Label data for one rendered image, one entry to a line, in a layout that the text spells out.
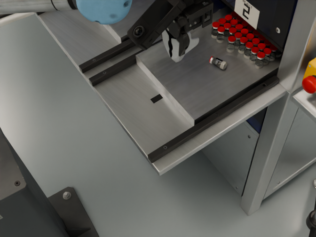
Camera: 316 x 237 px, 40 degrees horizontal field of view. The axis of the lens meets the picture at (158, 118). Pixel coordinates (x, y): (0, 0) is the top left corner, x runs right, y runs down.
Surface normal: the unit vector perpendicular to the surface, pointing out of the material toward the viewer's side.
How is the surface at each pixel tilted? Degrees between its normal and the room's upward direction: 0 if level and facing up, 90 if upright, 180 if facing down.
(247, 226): 0
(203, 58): 0
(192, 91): 0
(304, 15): 90
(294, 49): 90
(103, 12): 90
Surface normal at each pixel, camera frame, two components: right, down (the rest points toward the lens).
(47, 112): -0.05, -0.55
